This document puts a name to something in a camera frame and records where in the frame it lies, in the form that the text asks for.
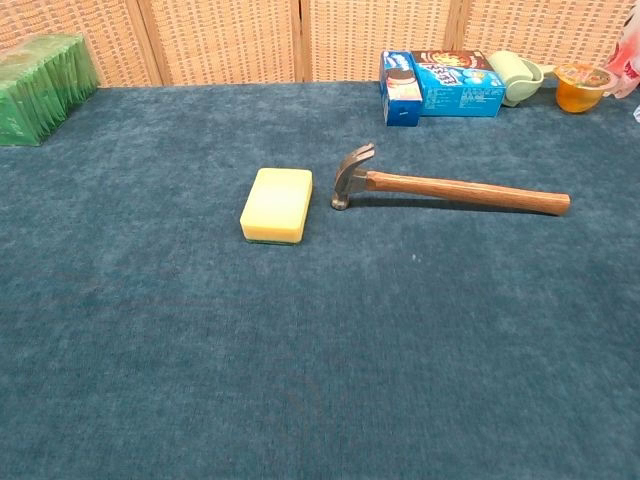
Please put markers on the yellow sponge with green base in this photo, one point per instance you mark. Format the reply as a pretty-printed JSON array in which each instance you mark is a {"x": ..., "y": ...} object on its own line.
[{"x": 277, "y": 202}]

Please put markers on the blue carpet table mat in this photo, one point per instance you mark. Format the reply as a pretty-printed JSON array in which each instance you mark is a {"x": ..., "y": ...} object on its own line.
[{"x": 320, "y": 350}]

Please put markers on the blue Oreo cookie box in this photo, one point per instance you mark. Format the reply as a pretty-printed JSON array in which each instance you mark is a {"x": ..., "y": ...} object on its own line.
[{"x": 400, "y": 100}]

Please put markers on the blue snack box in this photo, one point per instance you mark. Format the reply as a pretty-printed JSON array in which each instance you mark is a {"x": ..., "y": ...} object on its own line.
[{"x": 460, "y": 97}]

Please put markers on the woven rattan folding screen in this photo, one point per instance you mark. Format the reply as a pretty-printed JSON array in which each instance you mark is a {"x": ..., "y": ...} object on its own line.
[{"x": 225, "y": 40}]

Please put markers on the brown cookie box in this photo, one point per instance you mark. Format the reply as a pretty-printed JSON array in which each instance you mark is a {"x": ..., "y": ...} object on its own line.
[{"x": 470, "y": 60}]

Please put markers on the pale green lint roller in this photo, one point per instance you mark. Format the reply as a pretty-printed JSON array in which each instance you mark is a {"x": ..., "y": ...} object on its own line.
[{"x": 515, "y": 75}]

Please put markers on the orange jelly cup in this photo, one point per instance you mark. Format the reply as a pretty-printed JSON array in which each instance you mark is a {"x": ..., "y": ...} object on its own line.
[{"x": 577, "y": 97}]

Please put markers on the clear box of green packets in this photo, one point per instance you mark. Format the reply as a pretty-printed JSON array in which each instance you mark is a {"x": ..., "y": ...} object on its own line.
[{"x": 35, "y": 95}]

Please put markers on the pink and white drink bottle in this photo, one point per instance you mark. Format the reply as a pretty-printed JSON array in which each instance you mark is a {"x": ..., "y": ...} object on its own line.
[{"x": 627, "y": 70}]

